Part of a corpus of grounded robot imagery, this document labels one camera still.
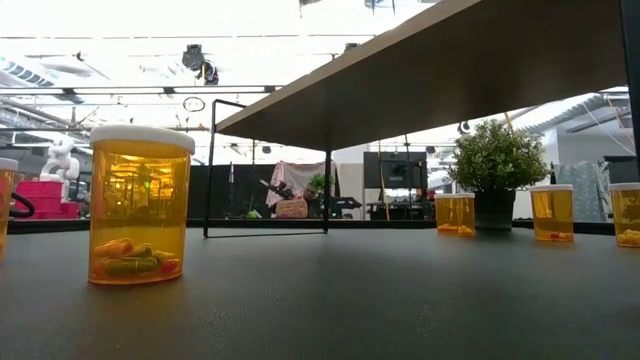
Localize wide orange pill bottle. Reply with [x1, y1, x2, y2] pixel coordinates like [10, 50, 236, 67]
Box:
[88, 124, 196, 286]
[433, 193, 456, 235]
[528, 184, 575, 243]

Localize slim orange pill bottle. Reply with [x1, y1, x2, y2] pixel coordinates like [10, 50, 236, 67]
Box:
[452, 192, 477, 238]
[608, 182, 640, 249]
[0, 157, 20, 261]

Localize small green background plant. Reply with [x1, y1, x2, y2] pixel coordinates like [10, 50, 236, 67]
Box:
[307, 172, 331, 199]

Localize pink white cloth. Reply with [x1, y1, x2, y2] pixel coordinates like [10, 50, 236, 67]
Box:
[264, 160, 331, 209]

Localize black background robot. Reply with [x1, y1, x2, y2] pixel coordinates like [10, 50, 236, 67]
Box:
[327, 195, 363, 220]

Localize woven basket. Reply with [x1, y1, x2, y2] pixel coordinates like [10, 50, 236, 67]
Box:
[274, 197, 310, 220]

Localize black monitor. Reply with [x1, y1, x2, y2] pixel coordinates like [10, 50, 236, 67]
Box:
[363, 151, 430, 190]

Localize black partition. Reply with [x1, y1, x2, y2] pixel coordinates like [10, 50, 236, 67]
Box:
[189, 163, 334, 220]

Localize potted green plant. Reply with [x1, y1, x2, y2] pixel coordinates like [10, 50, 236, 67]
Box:
[447, 118, 551, 232]

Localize white robot figure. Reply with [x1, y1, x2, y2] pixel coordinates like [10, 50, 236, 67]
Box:
[38, 137, 81, 184]

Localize grey patterned cloth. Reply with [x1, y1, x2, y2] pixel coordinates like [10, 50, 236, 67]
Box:
[552, 160, 614, 223]

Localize pink boxes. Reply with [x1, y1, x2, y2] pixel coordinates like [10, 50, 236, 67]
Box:
[14, 179, 81, 220]

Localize black table frame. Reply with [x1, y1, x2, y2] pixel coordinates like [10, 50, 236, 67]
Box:
[0, 218, 640, 236]

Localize black ceiling camera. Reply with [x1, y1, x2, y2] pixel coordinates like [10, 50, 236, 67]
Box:
[180, 43, 221, 86]

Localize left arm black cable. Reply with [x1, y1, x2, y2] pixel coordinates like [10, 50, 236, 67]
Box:
[8, 191, 37, 220]

